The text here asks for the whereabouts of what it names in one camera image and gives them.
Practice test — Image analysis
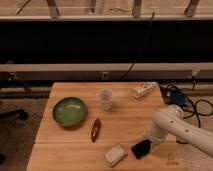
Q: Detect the green bowl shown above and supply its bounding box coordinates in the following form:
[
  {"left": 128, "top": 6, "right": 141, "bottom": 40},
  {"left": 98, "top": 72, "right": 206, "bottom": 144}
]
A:
[{"left": 52, "top": 97, "right": 87, "bottom": 127}]

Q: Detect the black eraser block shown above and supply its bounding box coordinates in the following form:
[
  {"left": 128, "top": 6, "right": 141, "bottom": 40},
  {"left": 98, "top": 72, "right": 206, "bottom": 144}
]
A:
[{"left": 131, "top": 139, "right": 151, "bottom": 159}]

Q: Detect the black power adapter box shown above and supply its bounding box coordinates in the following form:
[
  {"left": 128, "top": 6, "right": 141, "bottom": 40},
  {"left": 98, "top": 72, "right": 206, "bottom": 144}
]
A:
[{"left": 167, "top": 91, "right": 187, "bottom": 106}]

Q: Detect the black office chair base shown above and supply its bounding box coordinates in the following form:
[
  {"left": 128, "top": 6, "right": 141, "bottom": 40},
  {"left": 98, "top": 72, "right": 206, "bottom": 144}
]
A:
[{"left": 0, "top": 109, "right": 28, "bottom": 120}]

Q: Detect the red chili pepper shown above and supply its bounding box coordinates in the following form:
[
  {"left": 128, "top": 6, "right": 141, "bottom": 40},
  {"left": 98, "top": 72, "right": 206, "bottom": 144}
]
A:
[{"left": 91, "top": 119, "right": 101, "bottom": 142}]

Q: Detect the black hanging cable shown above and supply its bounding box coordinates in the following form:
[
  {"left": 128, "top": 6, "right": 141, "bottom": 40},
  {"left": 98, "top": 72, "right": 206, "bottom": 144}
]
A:
[{"left": 119, "top": 11, "right": 156, "bottom": 82}]

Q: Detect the translucent ceramic cup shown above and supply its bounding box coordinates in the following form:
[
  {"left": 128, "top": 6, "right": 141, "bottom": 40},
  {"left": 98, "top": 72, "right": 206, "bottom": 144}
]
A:
[{"left": 96, "top": 88, "right": 114, "bottom": 111}]

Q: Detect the black floor cable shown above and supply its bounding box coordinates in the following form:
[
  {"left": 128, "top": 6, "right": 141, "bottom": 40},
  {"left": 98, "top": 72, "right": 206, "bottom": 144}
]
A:
[{"left": 159, "top": 84, "right": 213, "bottom": 145}]

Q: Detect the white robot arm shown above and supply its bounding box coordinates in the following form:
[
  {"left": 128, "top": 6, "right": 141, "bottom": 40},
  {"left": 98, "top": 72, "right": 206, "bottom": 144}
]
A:
[{"left": 145, "top": 105, "right": 213, "bottom": 157}]

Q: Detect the white sponge block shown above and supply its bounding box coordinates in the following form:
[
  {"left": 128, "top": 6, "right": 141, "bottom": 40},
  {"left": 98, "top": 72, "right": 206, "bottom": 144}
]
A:
[{"left": 104, "top": 144, "right": 127, "bottom": 167}]

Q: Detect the white wrapped packet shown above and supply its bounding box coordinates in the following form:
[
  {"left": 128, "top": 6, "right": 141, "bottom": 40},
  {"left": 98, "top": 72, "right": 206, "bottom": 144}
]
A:
[{"left": 133, "top": 82, "right": 156, "bottom": 99}]

